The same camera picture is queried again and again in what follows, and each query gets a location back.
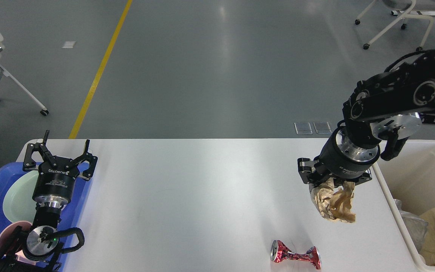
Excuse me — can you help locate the red foil wrapper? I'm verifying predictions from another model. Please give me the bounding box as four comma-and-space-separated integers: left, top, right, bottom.
270, 240, 321, 270

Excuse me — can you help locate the white chair base bar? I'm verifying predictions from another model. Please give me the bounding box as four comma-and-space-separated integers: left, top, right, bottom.
390, 10, 435, 17

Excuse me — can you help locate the white wheeled chair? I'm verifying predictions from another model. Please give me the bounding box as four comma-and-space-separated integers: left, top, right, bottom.
362, 0, 435, 51

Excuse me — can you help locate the light green plate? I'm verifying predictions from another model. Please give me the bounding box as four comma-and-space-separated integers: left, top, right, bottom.
2, 170, 67, 224

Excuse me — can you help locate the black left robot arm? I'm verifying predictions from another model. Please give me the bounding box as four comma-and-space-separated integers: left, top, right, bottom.
0, 131, 98, 272

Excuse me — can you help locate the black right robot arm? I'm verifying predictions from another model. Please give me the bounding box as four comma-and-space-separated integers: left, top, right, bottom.
297, 49, 435, 188

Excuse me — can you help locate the beige plastic bin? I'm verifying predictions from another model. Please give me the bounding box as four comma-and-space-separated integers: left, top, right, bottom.
372, 140, 435, 272

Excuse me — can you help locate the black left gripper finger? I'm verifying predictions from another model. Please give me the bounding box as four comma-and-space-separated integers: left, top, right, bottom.
68, 139, 98, 181
22, 130, 57, 172

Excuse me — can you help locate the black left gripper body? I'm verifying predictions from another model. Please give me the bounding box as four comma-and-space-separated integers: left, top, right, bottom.
32, 162, 80, 205

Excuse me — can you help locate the aluminium foil tray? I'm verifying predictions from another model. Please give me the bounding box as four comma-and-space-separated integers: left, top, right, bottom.
394, 199, 428, 253

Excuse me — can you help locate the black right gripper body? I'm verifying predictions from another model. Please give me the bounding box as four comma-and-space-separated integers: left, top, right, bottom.
318, 128, 380, 179

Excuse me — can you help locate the brown paper ball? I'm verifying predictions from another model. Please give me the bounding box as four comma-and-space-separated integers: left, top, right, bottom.
310, 178, 356, 223

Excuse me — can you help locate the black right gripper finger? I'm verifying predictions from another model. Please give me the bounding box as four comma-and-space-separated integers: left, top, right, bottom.
348, 169, 372, 185
297, 157, 333, 185

